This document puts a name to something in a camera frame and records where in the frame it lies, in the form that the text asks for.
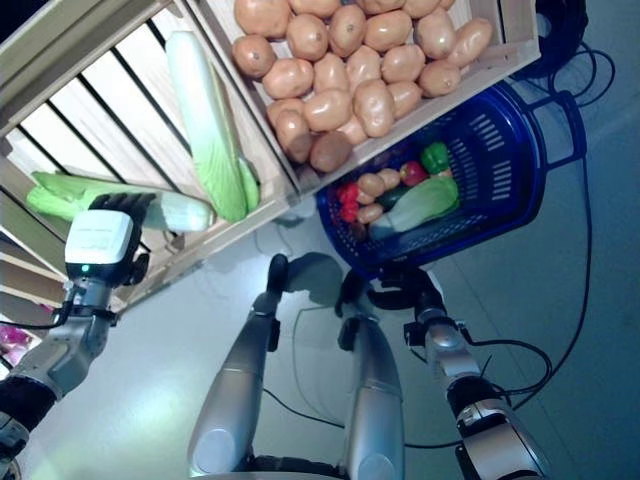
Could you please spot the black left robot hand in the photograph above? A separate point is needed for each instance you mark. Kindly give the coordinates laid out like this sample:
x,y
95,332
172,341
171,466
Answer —
x,y
100,240

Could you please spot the napa cabbage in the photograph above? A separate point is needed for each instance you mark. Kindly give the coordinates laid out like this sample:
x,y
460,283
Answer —
x,y
185,212
425,205
200,120

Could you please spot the wooden display shelf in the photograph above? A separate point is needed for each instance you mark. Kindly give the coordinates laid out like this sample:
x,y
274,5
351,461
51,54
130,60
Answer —
x,y
25,287

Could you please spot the red tomato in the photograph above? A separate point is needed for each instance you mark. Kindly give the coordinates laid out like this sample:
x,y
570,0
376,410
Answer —
x,y
350,212
348,192

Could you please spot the dark green cucumber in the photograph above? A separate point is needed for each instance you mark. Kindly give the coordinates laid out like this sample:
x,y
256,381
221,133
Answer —
x,y
395,197

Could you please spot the green bell pepper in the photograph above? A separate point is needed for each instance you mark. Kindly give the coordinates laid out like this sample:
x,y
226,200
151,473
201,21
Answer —
x,y
435,157

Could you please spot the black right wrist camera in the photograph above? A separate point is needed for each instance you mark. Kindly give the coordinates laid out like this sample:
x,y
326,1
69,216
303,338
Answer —
x,y
414,335

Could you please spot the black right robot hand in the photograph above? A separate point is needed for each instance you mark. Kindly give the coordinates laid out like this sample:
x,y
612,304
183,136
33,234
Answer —
x,y
405,289

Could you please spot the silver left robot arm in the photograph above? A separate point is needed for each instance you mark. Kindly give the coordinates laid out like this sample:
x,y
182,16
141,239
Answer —
x,y
65,350

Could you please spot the red bell pepper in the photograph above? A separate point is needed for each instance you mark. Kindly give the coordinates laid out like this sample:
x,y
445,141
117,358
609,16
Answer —
x,y
415,173

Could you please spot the wooden slatted cabbage crate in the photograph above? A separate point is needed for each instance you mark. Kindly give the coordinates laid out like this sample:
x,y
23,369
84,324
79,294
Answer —
x,y
125,125

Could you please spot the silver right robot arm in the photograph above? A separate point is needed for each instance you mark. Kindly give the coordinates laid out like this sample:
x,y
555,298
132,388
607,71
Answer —
x,y
490,430

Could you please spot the blue plastic shopping basket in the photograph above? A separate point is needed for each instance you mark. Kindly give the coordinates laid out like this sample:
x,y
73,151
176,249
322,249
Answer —
x,y
500,150

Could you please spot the silver left robot leg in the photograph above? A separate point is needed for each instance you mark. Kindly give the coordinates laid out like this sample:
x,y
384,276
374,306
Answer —
x,y
230,390

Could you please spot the wooden potato crate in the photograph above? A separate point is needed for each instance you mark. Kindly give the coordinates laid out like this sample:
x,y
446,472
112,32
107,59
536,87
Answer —
x,y
515,35

